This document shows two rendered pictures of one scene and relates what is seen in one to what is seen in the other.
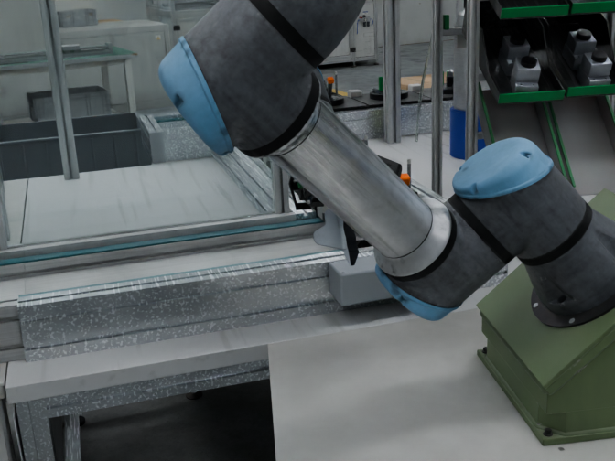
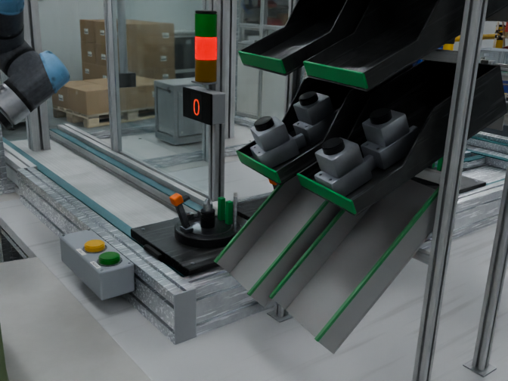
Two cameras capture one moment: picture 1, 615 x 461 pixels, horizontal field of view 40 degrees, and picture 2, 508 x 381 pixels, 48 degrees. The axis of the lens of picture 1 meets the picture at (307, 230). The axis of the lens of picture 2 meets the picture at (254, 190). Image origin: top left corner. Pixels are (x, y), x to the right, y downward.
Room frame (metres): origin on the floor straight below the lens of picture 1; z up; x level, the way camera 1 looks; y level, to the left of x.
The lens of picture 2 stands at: (1.27, -1.24, 1.45)
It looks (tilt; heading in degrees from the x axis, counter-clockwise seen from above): 19 degrees down; 67
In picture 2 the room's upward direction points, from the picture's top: 2 degrees clockwise
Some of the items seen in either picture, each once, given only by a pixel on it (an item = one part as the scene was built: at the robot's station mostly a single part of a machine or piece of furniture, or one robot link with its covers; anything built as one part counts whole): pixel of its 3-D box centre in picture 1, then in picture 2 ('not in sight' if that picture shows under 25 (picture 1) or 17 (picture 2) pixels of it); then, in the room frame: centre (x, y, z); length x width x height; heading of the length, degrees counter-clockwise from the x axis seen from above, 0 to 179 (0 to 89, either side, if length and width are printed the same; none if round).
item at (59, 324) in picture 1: (279, 286); (88, 232); (1.40, 0.06, 0.91); 0.89 x 0.06 x 0.11; 105
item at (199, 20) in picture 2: not in sight; (205, 25); (1.68, 0.05, 1.38); 0.05 x 0.05 x 0.05
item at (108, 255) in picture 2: not in sight; (109, 260); (1.41, -0.21, 0.96); 0.04 x 0.04 x 0.02
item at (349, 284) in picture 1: (390, 274); (95, 261); (1.39, -0.14, 0.93); 0.21 x 0.07 x 0.06; 105
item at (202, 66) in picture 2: not in sight; (205, 69); (1.68, 0.05, 1.28); 0.05 x 0.05 x 0.05
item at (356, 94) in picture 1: (388, 85); not in sight; (3.05, -0.32, 1.01); 0.24 x 0.24 x 0.13; 15
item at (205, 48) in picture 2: not in sight; (205, 48); (1.68, 0.05, 1.33); 0.05 x 0.05 x 0.05
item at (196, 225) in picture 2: not in sight; (207, 230); (1.62, -0.17, 0.98); 0.14 x 0.14 x 0.02
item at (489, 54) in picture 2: not in sight; (495, 57); (6.00, 3.53, 0.90); 0.40 x 0.30 x 0.17; 26
